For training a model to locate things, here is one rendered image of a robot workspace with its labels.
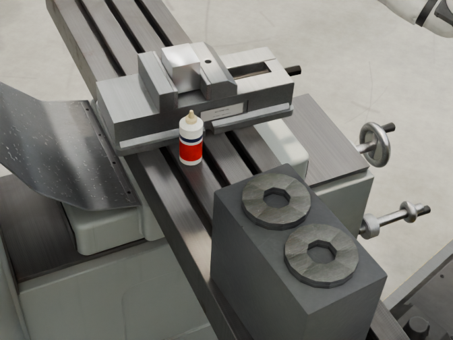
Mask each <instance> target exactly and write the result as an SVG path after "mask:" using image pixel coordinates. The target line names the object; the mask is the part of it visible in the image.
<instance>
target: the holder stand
mask: <svg viewBox="0 0 453 340"><path fill-rule="evenodd" d="M210 276H211V277H212V279H213V280H214V282H215V284H216V285H217V286H218V288H219V290H221V292H222V294H223V295H224V297H225V298H226V300H227V301H228V303H229V304H230V305H231V307H232V308H233V310H234V311H235V313H236V314H237V316H238V317H239V319H240V320H241V322H242V323H243V324H244V326H245V328H246V329H247V330H248V332H249V334H250V335H251V336H252V337H253V339H254V340H365V339H366V336H367V334H368V331H369V328H370V325H371V322H372V320H373V316H374V314H375V311H376V308H377V306H378V302H379V300H380V297H381V294H382V291H383V289H384V285H385V283H386V279H387V278H388V275H387V273H386V272H385V271H384V270H383V268H382V267H381V266H380V265H379V264H378V263H377V262H376V261H375V260H374V259H373V257H372V256H371V255H370V254H369V253H368V252H367V250H366V249H365V248H364V247H363V246H362V245H361V244H360V243H359V242H358V241H357V240H356V238H355V237H354V236H353V235H352V234H351V233H350V231H349V230H348V229H347V228H346V227H345V226H344V225H343V224H342V223H341V222H340V221H339V220H338V218H337V217H336V216H335V215H334V214H333V212H332V211H331V210H330V209H329V208H328V207H327V206H326V205H325V204H324V203H323V202H322V200H321V199H320V198H319V197H318V196H317V195H316V193H315V192H314V191H313V190H312V189H311V188H310V187H309V186H308V185H307V184H306V183H305V181H304V180H303V179H302V178H301V177H300V176H299V174H298V173H297V172H296V171H295V170H294V169H293V168H292V167H291V166H290V165H289V164H288V163H285V164H283V165H280V166H277V167H275V168H273V169H270V170H267V171H265V172H262V173H259V174H257V175H254V176H252V177H249V178H247V179H244V180H242V181H238V182H237V183H234V184H231V185H229V186H226V187H224V188H221V189H219V190H216V191H215V192H214V206H213V220H212V245H211V259H210Z"/></svg>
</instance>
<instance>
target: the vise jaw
mask: <svg viewBox="0 0 453 340"><path fill-rule="evenodd" d="M190 46H191V48H192V49H193V51H194V53H195V54H196V55H197V57H198V59H199V60H200V90H201V91H202V93H203V95H204V96H205V98H206V100H209V99H210V100H211V101H213V100H217V99H220V98H226V97H230V96H235V95H237V87H238V85H237V83H236V81H235V80H234V79H233V77H232V75H231V74H230V73H229V71H228V69H227V68H226V66H225V65H224V63H223V62H222V60H221V59H220V57H219V56H218V54H217V53H216V51H215V50H214V48H213V47H212V46H210V45H208V44H207V43H205V42H203V41H202V42H196V43H192V44H190Z"/></svg>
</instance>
